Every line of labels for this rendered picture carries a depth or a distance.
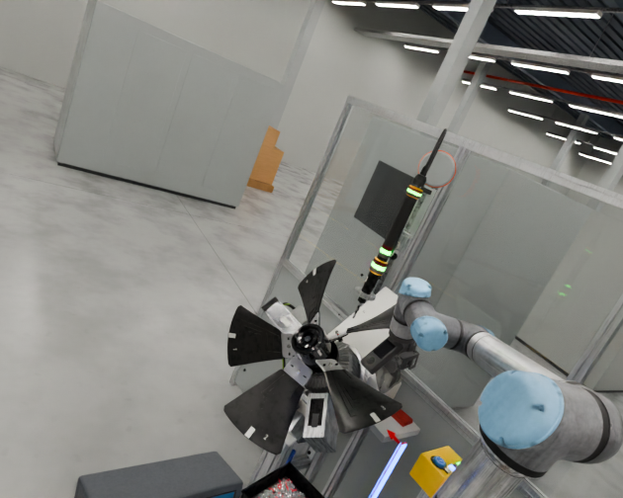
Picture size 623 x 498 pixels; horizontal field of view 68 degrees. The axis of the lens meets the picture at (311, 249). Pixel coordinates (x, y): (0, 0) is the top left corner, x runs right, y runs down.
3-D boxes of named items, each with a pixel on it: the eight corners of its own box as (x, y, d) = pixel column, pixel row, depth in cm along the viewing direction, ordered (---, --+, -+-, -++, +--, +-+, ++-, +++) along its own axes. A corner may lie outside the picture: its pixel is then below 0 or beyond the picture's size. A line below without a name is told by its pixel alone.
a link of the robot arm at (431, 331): (469, 335, 105) (450, 307, 115) (427, 322, 102) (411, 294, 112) (450, 361, 108) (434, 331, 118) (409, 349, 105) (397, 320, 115)
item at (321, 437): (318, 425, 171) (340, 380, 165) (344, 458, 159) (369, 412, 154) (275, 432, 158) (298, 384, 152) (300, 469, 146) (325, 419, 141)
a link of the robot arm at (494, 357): (674, 425, 71) (487, 317, 118) (622, 410, 68) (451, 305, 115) (642, 491, 72) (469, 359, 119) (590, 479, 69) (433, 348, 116)
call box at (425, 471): (434, 467, 160) (449, 444, 158) (457, 491, 153) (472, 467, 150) (406, 476, 150) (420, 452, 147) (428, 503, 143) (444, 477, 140)
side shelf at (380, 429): (365, 380, 226) (368, 375, 225) (417, 434, 201) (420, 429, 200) (330, 383, 210) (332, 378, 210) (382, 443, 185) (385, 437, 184)
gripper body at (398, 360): (414, 371, 128) (426, 336, 123) (392, 378, 123) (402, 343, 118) (397, 353, 134) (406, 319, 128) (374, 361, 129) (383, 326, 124)
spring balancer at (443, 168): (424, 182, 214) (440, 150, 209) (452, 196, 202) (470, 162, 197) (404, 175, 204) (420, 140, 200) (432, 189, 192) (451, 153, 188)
